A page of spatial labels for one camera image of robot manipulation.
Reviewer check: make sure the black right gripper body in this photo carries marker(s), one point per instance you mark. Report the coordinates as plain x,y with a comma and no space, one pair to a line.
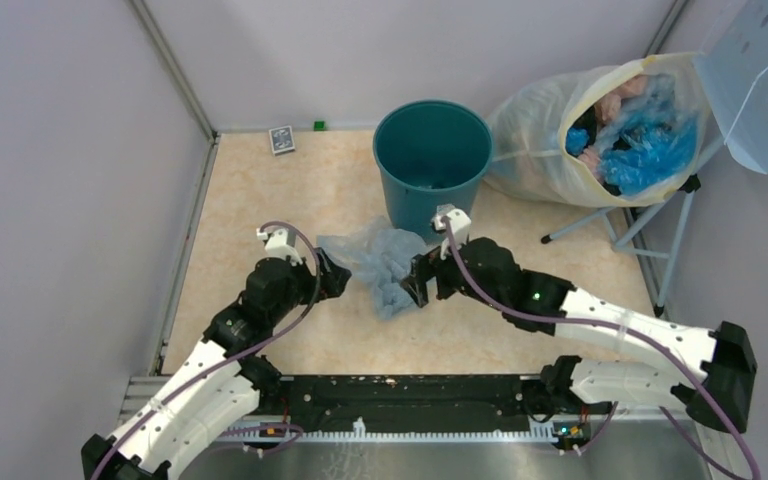
449,275

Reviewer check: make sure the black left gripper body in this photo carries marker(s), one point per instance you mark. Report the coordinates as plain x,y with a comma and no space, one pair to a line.
306,288

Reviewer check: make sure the translucent blue trash bag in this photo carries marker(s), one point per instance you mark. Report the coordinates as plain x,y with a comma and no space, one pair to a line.
379,257

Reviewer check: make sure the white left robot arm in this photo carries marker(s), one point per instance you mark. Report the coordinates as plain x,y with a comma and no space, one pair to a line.
222,380

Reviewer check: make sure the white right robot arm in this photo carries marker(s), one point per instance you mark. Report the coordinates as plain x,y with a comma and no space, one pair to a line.
710,374

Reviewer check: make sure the teal plastic trash bin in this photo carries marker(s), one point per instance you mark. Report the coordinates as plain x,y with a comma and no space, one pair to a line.
430,153

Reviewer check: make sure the large translucent bag of trash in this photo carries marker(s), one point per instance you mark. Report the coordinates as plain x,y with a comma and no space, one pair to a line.
613,136

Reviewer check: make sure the white perforated metal panel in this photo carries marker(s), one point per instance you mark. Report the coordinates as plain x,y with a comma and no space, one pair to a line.
734,74

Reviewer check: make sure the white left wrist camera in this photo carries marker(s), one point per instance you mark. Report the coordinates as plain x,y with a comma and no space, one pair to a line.
280,242

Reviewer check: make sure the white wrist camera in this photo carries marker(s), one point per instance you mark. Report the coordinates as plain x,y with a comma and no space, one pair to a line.
454,224
280,242

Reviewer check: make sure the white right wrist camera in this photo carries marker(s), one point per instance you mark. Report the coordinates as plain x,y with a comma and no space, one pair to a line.
454,224

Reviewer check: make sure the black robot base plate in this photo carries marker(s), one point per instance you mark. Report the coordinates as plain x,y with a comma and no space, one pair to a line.
422,404

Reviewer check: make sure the white toothed cable rail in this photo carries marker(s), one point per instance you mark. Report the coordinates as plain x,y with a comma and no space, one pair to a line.
250,432

